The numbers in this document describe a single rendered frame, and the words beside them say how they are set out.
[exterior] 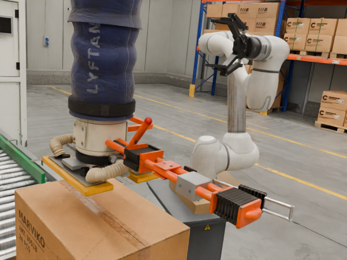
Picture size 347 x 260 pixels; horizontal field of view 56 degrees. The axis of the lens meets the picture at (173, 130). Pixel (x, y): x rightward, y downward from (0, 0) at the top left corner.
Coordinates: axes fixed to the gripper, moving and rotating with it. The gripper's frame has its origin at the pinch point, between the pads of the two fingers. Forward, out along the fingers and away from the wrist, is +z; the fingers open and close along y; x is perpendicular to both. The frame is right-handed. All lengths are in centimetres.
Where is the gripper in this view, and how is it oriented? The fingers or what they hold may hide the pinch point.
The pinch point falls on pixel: (213, 43)
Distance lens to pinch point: 107.8
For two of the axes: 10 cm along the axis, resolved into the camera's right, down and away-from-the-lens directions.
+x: -6.7, -2.5, 7.0
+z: -7.4, 1.0, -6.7
